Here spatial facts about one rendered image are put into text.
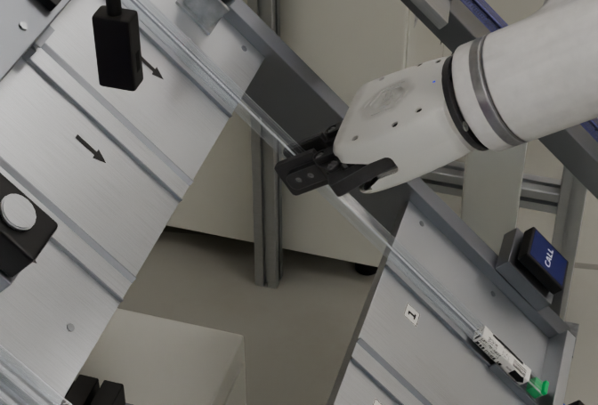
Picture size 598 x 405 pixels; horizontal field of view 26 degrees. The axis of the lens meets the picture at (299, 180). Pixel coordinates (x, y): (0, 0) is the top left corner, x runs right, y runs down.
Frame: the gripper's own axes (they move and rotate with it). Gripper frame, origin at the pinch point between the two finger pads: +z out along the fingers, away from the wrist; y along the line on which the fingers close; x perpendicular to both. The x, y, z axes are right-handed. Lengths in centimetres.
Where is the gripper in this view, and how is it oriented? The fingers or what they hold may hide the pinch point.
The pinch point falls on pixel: (308, 164)
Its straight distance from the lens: 104.2
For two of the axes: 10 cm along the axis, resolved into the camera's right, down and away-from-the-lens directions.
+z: -7.9, 3.0, 5.3
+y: -2.9, 5.9, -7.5
